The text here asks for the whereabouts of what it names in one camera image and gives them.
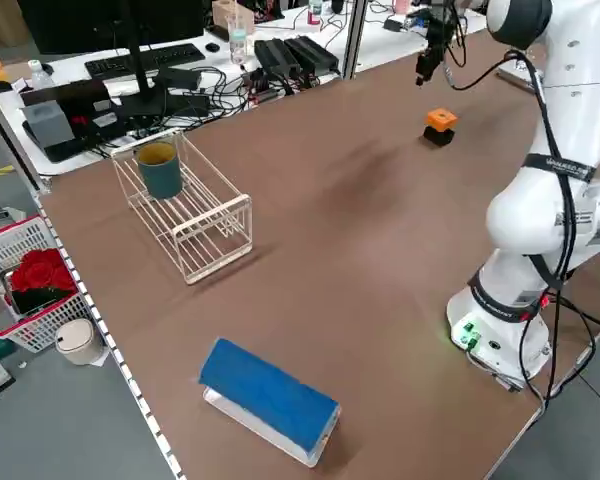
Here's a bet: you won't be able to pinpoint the white wire rack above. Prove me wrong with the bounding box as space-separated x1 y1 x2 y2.
112 128 254 286

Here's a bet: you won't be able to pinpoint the aluminium frame post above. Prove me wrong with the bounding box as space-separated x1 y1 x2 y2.
342 0 369 80

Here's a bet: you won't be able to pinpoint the black finned device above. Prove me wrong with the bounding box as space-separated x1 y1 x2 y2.
283 35 341 74
253 38 302 77

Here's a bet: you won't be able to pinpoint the white shopping basket red rim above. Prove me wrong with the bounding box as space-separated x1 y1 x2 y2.
0 214 99 354

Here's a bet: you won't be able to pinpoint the clear water bottle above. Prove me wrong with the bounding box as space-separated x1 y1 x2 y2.
227 14 249 65

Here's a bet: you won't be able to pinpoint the black button box base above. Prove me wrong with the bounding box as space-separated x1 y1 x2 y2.
422 124 455 149

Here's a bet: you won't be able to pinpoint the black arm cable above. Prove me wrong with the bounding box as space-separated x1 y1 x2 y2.
442 29 600 416

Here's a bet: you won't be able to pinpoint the red roses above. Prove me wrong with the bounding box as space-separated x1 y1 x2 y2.
9 248 79 296

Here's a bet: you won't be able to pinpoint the black keyboard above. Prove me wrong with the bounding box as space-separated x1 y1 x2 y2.
83 43 205 80

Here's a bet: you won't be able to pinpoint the black computer monitor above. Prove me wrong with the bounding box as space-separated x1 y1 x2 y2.
17 0 206 119

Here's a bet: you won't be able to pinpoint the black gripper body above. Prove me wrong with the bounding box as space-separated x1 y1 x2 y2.
425 10 454 52

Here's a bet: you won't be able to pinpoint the blue cloth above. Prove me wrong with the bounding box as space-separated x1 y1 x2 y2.
199 338 340 451

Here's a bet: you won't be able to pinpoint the teal cup yellow inside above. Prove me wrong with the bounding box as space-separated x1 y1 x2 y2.
137 142 185 200

